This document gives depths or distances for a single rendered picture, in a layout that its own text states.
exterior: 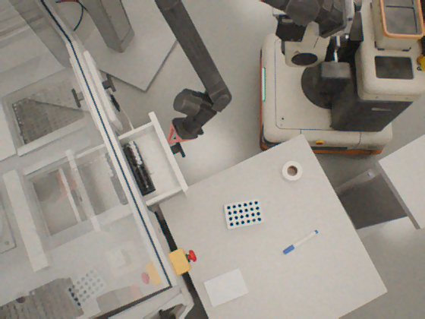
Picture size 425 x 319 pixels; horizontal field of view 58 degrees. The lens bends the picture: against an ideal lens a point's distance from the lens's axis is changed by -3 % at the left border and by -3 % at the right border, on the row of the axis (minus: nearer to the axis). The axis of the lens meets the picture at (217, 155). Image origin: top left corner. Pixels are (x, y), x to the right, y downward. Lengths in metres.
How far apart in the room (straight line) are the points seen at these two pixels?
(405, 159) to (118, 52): 1.72
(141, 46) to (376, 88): 1.45
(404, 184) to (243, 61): 1.29
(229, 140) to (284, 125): 0.39
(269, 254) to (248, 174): 0.29
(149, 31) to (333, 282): 1.79
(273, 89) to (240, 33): 0.60
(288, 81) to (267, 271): 1.06
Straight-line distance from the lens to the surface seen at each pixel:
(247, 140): 2.25
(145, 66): 2.43
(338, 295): 1.44
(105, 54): 2.52
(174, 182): 1.34
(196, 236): 1.39
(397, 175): 1.54
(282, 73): 2.10
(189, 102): 1.14
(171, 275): 1.16
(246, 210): 1.39
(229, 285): 1.37
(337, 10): 1.16
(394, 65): 1.64
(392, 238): 2.33
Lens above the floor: 2.14
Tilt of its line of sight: 75 degrees down
